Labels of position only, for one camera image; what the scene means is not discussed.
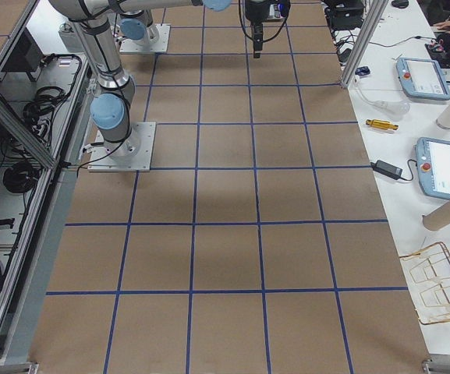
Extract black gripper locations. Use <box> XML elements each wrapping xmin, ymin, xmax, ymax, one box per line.
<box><xmin>245</xmin><ymin>0</ymin><xmax>290</xmax><ymax>58</ymax></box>

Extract gold metal cylinder tool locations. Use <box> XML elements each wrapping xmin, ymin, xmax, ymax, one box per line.
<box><xmin>365</xmin><ymin>119</ymin><xmax>399</xmax><ymax>131</ymax></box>

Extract clear light bulb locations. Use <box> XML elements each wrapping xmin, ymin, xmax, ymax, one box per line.
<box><xmin>373</xmin><ymin>101</ymin><xmax>410</xmax><ymax>116</ymax></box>

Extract far blue teach pendant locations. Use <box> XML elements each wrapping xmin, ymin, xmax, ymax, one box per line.
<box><xmin>395</xmin><ymin>58</ymin><xmax>450</xmax><ymax>101</ymax></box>

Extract blue teach pendant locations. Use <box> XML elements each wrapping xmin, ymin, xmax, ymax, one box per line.
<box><xmin>415</xmin><ymin>137</ymin><xmax>450</xmax><ymax>199</ymax></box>
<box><xmin>395</xmin><ymin>58</ymin><xmax>450</xmax><ymax>101</ymax></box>

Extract black power adapter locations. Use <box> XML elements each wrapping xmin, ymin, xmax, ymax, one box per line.
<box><xmin>370</xmin><ymin>160</ymin><xmax>402</xmax><ymax>180</ymax></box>

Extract near blue teach pendant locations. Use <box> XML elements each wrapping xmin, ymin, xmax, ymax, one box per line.
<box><xmin>415</xmin><ymin>137</ymin><xmax>450</xmax><ymax>199</ymax></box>

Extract black box with cables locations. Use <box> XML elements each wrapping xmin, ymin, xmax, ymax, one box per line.
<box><xmin>324</xmin><ymin>0</ymin><xmax>364</xmax><ymax>31</ymax></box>

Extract aluminium frame post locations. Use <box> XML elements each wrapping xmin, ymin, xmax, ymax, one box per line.
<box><xmin>341</xmin><ymin>0</ymin><xmax>388</xmax><ymax>88</ymax></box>

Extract black coiled cables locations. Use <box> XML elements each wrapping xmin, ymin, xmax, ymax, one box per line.
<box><xmin>2</xmin><ymin>159</ymin><xmax>34</xmax><ymax>196</ymax></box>

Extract gold wire rack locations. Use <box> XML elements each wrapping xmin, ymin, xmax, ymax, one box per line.
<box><xmin>399</xmin><ymin>242</ymin><xmax>450</xmax><ymax>326</ymax></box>

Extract aluminium side rail frame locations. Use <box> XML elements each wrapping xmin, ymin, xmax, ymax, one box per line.
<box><xmin>0</xmin><ymin>1</ymin><xmax>89</xmax><ymax>349</ymax></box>

